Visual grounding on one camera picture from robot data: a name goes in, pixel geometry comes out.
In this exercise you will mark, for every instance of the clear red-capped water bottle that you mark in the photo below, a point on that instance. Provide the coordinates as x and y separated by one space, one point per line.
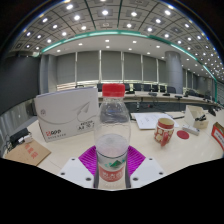
112 140

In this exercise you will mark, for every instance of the brown paper envelope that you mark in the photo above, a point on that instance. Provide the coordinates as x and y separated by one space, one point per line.
28 153

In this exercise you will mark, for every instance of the ceiling lights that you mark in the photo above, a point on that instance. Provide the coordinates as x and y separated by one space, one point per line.
105 12

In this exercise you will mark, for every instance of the white remote control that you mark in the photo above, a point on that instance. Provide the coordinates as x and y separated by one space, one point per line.
190 130

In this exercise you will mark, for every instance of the row of black chairs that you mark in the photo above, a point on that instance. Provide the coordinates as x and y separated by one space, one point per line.
146 87

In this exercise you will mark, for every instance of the grey round column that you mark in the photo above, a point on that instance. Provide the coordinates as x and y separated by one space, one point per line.
174 71

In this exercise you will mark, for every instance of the black marker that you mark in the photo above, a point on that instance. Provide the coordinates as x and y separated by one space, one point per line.
200 117

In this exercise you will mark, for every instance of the black conference microphones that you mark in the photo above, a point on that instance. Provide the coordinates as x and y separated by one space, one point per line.
152 94

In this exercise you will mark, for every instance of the red and cream mug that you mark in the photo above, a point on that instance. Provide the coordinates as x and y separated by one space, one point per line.
164 131

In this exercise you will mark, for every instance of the black desk device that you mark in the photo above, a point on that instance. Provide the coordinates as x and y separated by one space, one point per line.
19 136

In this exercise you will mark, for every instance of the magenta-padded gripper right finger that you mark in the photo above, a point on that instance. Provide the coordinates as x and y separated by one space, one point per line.
148 170

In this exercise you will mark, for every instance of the white printed paper box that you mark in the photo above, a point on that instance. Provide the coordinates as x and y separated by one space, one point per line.
63 113

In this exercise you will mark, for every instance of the white desk organizer box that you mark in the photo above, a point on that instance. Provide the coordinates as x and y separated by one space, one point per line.
192 113

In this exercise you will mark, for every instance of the flat round red coaster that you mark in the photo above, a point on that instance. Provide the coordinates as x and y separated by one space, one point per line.
183 134

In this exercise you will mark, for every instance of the white printed paper sheet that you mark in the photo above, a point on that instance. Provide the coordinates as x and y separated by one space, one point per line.
150 120

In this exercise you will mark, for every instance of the red-edged cardboard box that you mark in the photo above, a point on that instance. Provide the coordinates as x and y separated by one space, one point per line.
218 135

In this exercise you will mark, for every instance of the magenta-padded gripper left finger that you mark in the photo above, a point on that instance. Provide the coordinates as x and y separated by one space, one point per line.
75 170

